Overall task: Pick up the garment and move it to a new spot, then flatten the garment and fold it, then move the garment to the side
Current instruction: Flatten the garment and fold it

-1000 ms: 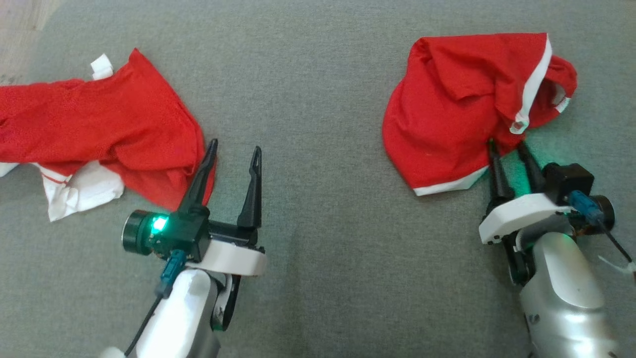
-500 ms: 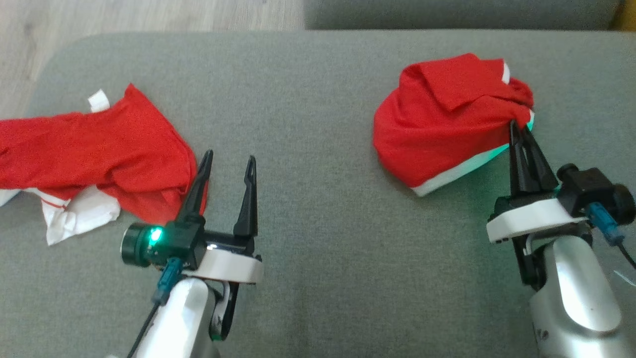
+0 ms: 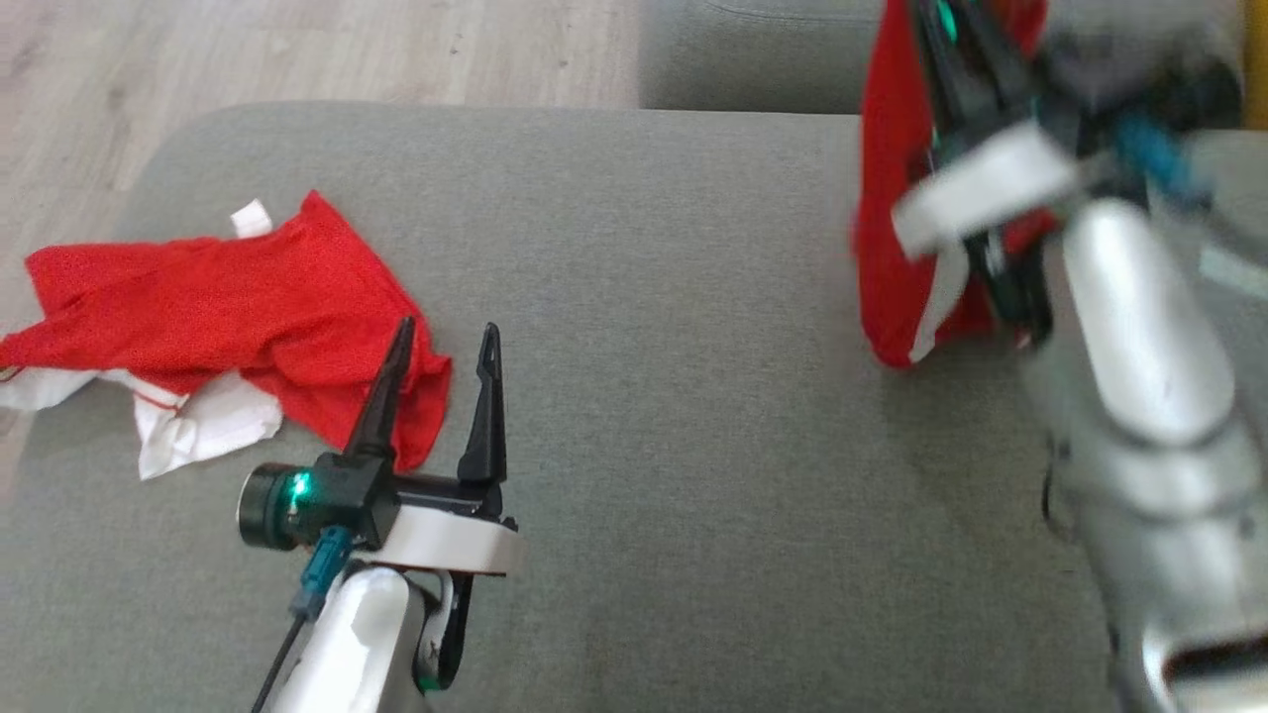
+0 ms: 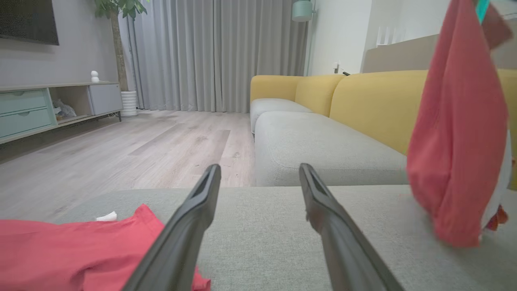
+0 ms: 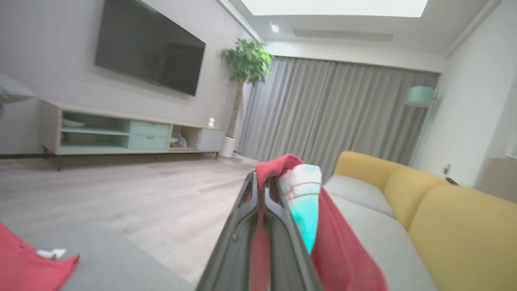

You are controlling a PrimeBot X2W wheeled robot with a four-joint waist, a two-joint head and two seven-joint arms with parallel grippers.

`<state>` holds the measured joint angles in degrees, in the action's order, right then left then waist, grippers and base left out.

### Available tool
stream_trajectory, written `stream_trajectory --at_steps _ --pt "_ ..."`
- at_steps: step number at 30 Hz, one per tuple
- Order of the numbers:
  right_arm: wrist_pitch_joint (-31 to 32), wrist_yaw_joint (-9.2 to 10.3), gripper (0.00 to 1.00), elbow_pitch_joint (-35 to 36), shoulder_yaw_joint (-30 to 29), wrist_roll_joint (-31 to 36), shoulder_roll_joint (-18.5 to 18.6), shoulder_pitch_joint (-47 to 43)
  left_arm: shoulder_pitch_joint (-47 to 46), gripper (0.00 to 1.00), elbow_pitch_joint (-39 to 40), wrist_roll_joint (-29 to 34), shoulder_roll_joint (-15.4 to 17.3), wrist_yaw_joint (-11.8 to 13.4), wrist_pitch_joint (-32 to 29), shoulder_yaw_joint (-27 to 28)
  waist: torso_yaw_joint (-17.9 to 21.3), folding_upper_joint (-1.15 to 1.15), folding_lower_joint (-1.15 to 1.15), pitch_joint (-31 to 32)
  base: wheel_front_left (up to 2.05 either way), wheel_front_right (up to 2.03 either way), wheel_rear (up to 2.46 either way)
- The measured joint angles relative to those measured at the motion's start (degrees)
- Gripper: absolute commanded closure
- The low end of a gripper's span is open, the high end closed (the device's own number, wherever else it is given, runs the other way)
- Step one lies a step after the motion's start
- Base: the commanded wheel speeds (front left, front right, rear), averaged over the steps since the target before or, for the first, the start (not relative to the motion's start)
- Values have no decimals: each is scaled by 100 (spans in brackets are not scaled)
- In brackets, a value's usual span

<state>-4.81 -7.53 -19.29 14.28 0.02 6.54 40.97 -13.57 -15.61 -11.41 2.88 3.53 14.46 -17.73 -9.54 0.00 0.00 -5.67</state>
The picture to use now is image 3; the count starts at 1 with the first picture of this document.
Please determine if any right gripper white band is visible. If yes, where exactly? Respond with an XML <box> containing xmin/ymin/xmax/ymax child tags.
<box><xmin>891</xmin><ymin>0</ymin><xmax>1081</xmax><ymax>261</ymax></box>

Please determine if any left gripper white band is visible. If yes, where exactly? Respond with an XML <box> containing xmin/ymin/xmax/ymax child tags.
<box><xmin>344</xmin><ymin>316</ymin><xmax>527</xmax><ymax>578</ymax></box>

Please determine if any red garment white trim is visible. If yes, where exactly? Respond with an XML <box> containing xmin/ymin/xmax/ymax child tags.
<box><xmin>853</xmin><ymin>0</ymin><xmax>1053</xmax><ymax>370</ymax></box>

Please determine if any red white basketball jersey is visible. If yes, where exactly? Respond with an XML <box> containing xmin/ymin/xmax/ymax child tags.
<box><xmin>0</xmin><ymin>190</ymin><xmax>454</xmax><ymax>482</ymax></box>

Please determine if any grey sofa side cushion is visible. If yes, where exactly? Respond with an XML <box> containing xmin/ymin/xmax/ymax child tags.
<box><xmin>638</xmin><ymin>0</ymin><xmax>890</xmax><ymax>116</ymax></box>

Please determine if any grey sofa seat cushion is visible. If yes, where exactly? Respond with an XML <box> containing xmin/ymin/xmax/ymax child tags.
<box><xmin>0</xmin><ymin>99</ymin><xmax>1268</xmax><ymax>713</ymax></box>

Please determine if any right arm cable teal plug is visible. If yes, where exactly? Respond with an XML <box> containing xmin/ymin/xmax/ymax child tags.
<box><xmin>1112</xmin><ymin>112</ymin><xmax>1207</xmax><ymax>206</ymax></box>

